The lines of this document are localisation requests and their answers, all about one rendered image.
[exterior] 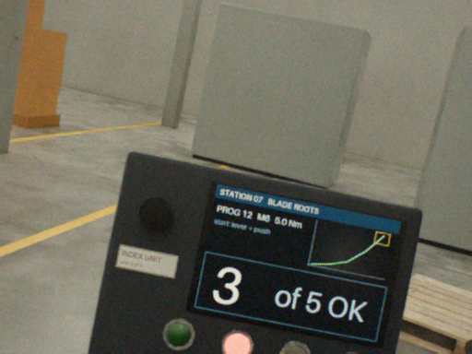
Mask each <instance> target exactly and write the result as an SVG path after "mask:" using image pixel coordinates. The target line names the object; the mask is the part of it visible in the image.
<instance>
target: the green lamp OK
mask: <svg viewBox="0 0 472 354"><path fill-rule="evenodd" d="M162 337H164V341H165V343H166V344H167V346H168V347H170V348H172V349H175V350H183V349H186V348H189V347H190V346H191V345H192V344H193V342H194V340H195V330H194V327H193V326H192V324H191V323H190V322H187V321H186V320H184V319H179V318H178V319H173V320H171V321H169V322H168V323H167V324H166V326H165V328H163V331H162Z"/></svg>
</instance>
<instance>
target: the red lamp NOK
mask: <svg viewBox="0 0 472 354"><path fill-rule="evenodd" d="M221 350H222V352H223V354H251V353H252V350H253V341H252V339H251V337H250V336H249V335H248V334H247V333H246V332H244V331H242V330H231V331H229V332H228V333H227V334H226V335H225V336H224V337H223V339H222V342H221Z"/></svg>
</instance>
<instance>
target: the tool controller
mask: <svg viewBox="0 0 472 354"><path fill-rule="evenodd" d="M422 217H423V215H422V210H420V209H419V208H417V207H413V206H405V205H400V204H396V203H391V202H386V201H382V200H377V199H371V198H368V197H363V196H358V195H350V194H345V192H340V191H336V190H330V189H325V188H321V187H316V186H311V185H307V184H301V183H293V182H288V181H283V180H279V179H273V178H268V177H264V176H259V175H254V173H249V172H244V171H236V170H231V169H226V168H221V167H217V166H212V165H206V164H202V163H197V162H192V161H187V160H182V159H174V158H169V157H163V156H159V155H154V154H149V153H145V152H139V151H130V152H129V154H128V155H127V157H126V162H125V166H124V176H123V180H122V185H120V190H119V194H118V200H117V205H116V209H115V214H114V220H113V224H112V233H111V237H110V242H109V247H108V252H107V256H106V261H105V267H104V271H103V276H102V281H101V285H100V295H99V299H98V304H97V309H96V313H95V318H94V324H93V327H92V332H91V337H90V341H89V346H88V354H223V352H222V350H221V342H222V339H223V337H224V336H225V335H226V334H227V333H228V332H229V331H231V330H242V331H244V332H246V333H247V334H248V335H249V336H250V337H251V339H252V341H253V350H252V353H251V354H279V352H280V350H281V349H282V348H283V346H284V345H285V344H286V343H288V342H290V341H300V342H302V343H304V344H305V345H306V346H307V347H308V349H309V350H310V353H311V354H345V353H347V352H351V351H352V352H357V353H359V354H395V353H396V348H397V343H398V338H399V334H400V329H401V324H402V319H403V313H404V309H405V304H407V295H408V291H409V285H410V279H411V275H412V270H413V265H414V261H415V256H416V251H417V245H418V240H419V232H420V227H421V222H422ZM204 250H207V251H212V252H217V253H222V254H230V255H236V256H241V257H246V258H251V259H256V260H261V261H263V265H262V270H261V275H260V279H259V284H258V290H257V294H256V299H254V307H253V313H252V318H251V320H249V319H244V318H240V317H235V316H229V315H225V314H220V313H210V312H205V311H200V310H196V309H195V308H193V306H194V301H195V293H196V288H197V282H198V278H199V273H200V268H201V264H202V258H203V253H204ZM178 318H179V319H184V320H186V321H187V322H190V323H191V324H192V326H193V327H194V330H195V340H194V342H193V344H192V345H191V346H190V347H189V348H186V349H183V350H175V349H172V348H170V347H168V346H167V344H166V343H165V341H164V337H162V331H163V328H165V326H166V324H167V323H168V322H169V321H171V320H173V319H178Z"/></svg>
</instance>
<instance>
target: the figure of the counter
mask: <svg viewBox="0 0 472 354"><path fill-rule="evenodd" d="M262 265H263V261H261V260H256V259H251V258H246V257H241V256H236V255H230V254H222V253H217V252H212V251H207V250H204V253H203V258H202V264H201V268H200V273H199V278H198V282H197V288H196V293H195V301H194V306H193V308H195V309H196V310H200V311H205V312H210V313H220V314H225V315H229V316H235V317H240V318H244V319H249V320H251V318H252V313H253V307H254V299H256V294H257V290H258V284H259V279H260V275H261V270H262Z"/></svg>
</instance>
